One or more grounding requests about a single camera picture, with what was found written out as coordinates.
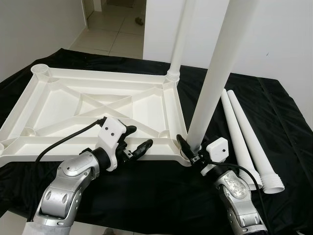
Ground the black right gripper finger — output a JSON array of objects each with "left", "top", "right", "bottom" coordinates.
[{"left": 177, "top": 135, "right": 196, "bottom": 160}]

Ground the white plastic table top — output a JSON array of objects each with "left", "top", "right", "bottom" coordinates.
[{"left": 0, "top": 64, "right": 192, "bottom": 167}]

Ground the white tapered plastic table leg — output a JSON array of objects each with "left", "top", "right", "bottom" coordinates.
[
  {"left": 220, "top": 88, "right": 263, "bottom": 191},
  {"left": 187, "top": 0, "right": 244, "bottom": 152},
  {"left": 227, "top": 91, "right": 285, "bottom": 195},
  {"left": 166, "top": 0, "right": 196, "bottom": 81}
]

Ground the black table cloth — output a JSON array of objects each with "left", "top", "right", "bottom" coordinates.
[{"left": 0, "top": 47, "right": 313, "bottom": 235}]

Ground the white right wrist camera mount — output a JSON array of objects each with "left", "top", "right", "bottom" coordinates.
[{"left": 201, "top": 138, "right": 229, "bottom": 177}]

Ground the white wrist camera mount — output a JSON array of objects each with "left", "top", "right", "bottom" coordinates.
[
  {"left": 201, "top": 138, "right": 229, "bottom": 177},
  {"left": 98, "top": 117, "right": 126, "bottom": 172}
]

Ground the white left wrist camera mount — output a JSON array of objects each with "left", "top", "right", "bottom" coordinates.
[{"left": 98, "top": 117, "right": 126, "bottom": 172}]

